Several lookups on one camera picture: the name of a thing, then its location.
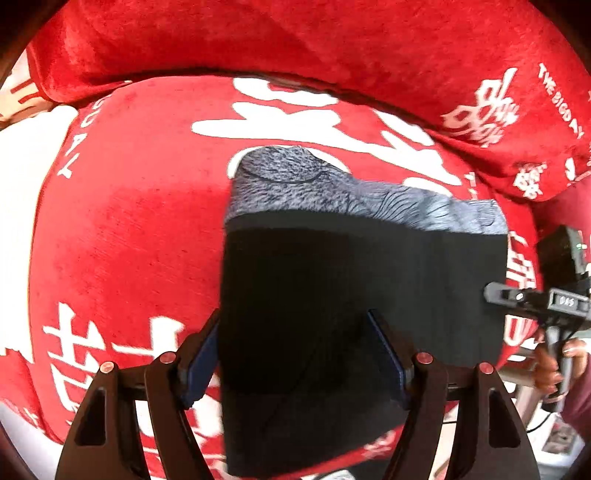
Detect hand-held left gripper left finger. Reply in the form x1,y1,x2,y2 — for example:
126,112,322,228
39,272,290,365
55,308,221,480

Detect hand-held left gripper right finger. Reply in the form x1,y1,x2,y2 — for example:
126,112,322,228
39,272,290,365
366,310,542,480

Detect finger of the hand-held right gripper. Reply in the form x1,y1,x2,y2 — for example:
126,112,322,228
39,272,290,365
483,281,550,320

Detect black pants with grey lining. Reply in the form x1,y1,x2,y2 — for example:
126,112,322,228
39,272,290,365
219,145,509,479

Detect person's right forearm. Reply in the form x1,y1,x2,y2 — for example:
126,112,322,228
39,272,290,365
560,381,591,439

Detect person's right hand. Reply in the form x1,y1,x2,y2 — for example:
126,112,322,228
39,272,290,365
532,339,589,398

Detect red printed blanket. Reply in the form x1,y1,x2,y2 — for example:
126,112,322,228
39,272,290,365
0,0,591,480

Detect grey metal frame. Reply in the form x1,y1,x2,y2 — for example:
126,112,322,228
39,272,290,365
501,353,546,418

